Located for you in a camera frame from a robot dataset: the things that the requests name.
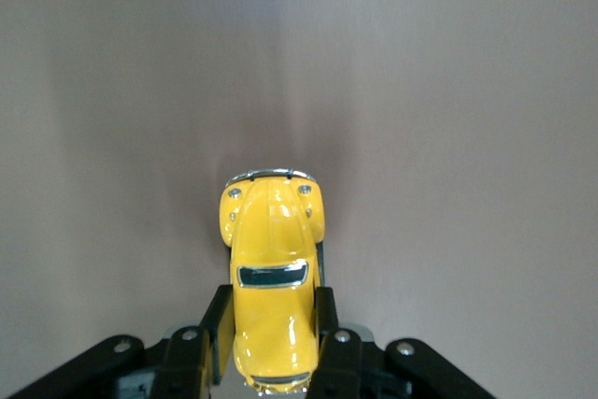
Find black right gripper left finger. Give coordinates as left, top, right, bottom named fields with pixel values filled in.
left=8, top=284, right=234, bottom=399

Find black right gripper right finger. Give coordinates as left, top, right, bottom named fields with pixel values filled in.
left=306, top=285, right=496, bottom=399

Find yellow block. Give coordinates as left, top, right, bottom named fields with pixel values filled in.
left=218, top=167, right=327, bottom=395

